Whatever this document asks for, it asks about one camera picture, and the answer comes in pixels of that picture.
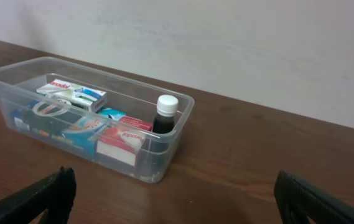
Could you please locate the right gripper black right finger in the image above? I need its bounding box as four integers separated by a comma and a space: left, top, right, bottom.
274, 170, 354, 224

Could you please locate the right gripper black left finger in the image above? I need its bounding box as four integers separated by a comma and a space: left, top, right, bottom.
0, 167, 77, 224

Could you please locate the blue Kool Fever box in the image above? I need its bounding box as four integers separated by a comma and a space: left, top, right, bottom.
9, 102, 126, 155

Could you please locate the green round-logo box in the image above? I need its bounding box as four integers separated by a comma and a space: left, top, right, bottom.
21, 100, 82, 136

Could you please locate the red Panadol box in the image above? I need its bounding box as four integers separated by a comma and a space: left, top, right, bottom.
96, 124, 145, 167

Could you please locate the clear plastic container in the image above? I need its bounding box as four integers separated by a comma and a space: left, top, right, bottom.
0, 57, 195, 183

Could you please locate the white blue Panadol box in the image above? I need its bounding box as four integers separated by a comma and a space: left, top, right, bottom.
36, 79, 108, 113

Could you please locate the dark syrup bottle white cap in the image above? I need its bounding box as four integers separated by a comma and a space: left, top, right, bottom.
149, 95, 179, 176

